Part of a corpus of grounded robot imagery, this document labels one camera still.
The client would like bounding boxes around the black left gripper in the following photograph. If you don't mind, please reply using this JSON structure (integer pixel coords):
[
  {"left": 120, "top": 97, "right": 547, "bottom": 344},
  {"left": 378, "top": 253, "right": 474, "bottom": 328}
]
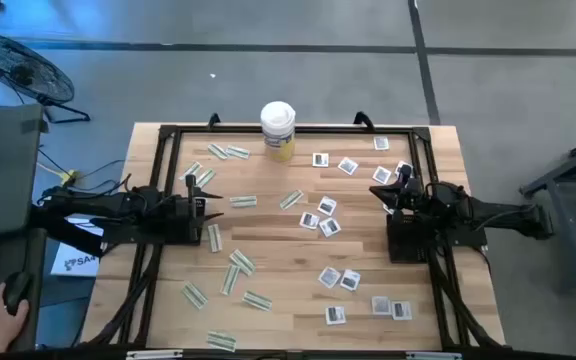
[{"left": 166, "top": 174, "right": 226, "bottom": 243}]

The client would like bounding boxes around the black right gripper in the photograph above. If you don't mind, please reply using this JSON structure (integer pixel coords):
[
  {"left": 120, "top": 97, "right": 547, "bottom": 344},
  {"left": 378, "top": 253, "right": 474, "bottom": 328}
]
[{"left": 368, "top": 163, "right": 428, "bottom": 215}]

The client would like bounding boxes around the Lysol wipes canister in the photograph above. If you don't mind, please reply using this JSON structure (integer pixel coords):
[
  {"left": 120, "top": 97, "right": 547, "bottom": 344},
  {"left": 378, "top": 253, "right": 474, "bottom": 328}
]
[{"left": 259, "top": 100, "right": 297, "bottom": 163}]

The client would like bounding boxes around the black plastic mesh basket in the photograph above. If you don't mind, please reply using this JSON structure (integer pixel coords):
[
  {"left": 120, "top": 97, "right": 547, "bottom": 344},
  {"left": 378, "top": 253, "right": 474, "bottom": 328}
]
[
  {"left": 385, "top": 209, "right": 430, "bottom": 265},
  {"left": 160, "top": 197, "right": 205, "bottom": 245}
]

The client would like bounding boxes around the yellow power plug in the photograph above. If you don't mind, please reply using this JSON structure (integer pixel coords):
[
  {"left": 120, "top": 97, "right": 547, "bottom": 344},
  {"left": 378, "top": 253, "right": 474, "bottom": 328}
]
[{"left": 60, "top": 168, "right": 82, "bottom": 187}]

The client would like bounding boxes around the white printed paper sign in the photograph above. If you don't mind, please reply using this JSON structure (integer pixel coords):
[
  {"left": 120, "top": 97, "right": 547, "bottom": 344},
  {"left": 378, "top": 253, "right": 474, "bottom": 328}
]
[{"left": 50, "top": 242, "right": 103, "bottom": 278}]

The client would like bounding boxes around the white plate on beam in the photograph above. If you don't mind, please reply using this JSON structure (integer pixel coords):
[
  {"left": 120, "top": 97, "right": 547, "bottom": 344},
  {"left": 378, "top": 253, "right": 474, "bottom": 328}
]
[
  {"left": 405, "top": 351, "right": 463, "bottom": 360},
  {"left": 125, "top": 349, "right": 185, "bottom": 360}
]

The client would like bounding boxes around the black overhead rig beam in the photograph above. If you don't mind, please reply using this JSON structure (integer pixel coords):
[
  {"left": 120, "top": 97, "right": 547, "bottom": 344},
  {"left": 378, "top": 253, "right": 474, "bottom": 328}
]
[{"left": 0, "top": 346, "right": 576, "bottom": 360}]

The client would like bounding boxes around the dark grey computer monitor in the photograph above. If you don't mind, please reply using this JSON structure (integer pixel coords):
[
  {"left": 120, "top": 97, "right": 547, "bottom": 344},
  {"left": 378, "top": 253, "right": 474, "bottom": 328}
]
[{"left": 0, "top": 103, "right": 49, "bottom": 244}]

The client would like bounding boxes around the black computer mouse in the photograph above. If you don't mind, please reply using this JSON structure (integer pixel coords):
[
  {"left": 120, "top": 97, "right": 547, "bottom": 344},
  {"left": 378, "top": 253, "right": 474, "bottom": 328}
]
[{"left": 1, "top": 270, "right": 33, "bottom": 317}]

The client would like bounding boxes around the black floor fan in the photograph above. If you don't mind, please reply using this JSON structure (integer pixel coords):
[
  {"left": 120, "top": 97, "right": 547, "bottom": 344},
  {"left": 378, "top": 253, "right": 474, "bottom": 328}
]
[{"left": 0, "top": 31, "right": 92, "bottom": 125}]

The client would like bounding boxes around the black aluminium table frame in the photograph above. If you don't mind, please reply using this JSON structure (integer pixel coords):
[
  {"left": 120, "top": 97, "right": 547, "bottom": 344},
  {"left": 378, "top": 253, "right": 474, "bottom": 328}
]
[{"left": 117, "top": 124, "right": 504, "bottom": 350}]

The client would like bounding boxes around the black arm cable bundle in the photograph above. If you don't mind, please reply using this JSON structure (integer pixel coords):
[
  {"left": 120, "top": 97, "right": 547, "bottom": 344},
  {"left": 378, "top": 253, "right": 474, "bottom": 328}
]
[
  {"left": 426, "top": 244, "right": 505, "bottom": 349},
  {"left": 81, "top": 242, "right": 165, "bottom": 347}
]

